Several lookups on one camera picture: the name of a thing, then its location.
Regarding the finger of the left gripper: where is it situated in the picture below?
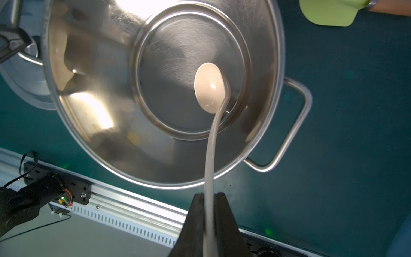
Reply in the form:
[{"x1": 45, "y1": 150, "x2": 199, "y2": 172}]
[{"x1": 1, "y1": 27, "x2": 32, "y2": 63}]

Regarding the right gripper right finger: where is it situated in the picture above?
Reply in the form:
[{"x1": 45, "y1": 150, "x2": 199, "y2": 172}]
[{"x1": 214, "y1": 192, "x2": 251, "y2": 257}]

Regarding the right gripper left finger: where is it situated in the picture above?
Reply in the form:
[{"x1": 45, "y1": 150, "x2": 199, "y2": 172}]
[{"x1": 169, "y1": 193, "x2": 205, "y2": 257}]

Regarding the stainless steel pot lid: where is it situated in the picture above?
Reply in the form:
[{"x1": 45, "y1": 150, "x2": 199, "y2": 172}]
[{"x1": 1, "y1": 47, "x2": 56, "y2": 110}]

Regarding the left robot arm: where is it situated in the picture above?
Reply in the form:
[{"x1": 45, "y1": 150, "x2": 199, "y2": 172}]
[{"x1": 1, "y1": 25, "x2": 64, "y2": 236}]

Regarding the left circuit board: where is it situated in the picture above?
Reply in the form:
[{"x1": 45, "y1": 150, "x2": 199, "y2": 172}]
[{"x1": 58, "y1": 189, "x2": 73, "y2": 208}]

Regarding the green garden trowel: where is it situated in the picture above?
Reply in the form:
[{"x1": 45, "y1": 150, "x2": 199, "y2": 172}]
[{"x1": 299, "y1": 0, "x2": 411, "y2": 27}]

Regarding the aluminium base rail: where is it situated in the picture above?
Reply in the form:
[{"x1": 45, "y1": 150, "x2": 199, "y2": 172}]
[{"x1": 1, "y1": 148, "x2": 325, "y2": 257}]

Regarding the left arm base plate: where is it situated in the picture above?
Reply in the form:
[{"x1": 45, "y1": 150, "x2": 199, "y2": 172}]
[{"x1": 23, "y1": 162, "x2": 92, "y2": 205}]

